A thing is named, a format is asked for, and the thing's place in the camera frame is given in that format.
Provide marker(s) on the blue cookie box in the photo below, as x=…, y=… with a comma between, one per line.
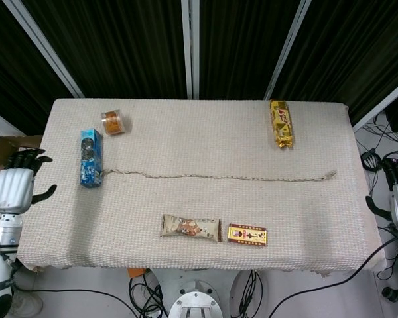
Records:
x=91, y=159

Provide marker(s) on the gold yellow snack package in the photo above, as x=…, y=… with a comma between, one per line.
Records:
x=282, y=124

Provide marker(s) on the orange tag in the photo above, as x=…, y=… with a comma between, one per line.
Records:
x=136, y=272

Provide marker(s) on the clear box of orange snacks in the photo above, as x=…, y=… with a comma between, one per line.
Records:
x=113, y=122

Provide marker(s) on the brown cardboard box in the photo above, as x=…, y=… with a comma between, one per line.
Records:
x=6, y=149

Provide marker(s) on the black device on floor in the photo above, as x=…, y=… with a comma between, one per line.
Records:
x=371, y=160

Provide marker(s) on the beige textured tablecloth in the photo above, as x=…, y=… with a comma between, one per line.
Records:
x=199, y=185

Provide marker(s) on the beige cartoon snack bar wrapper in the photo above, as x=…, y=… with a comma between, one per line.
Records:
x=189, y=228

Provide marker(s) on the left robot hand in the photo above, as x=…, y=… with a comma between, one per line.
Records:
x=15, y=187

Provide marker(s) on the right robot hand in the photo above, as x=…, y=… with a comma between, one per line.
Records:
x=396, y=195

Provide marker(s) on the robot base column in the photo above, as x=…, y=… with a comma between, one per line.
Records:
x=194, y=299

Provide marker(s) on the red gold rectangular packet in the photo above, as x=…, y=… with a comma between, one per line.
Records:
x=247, y=235

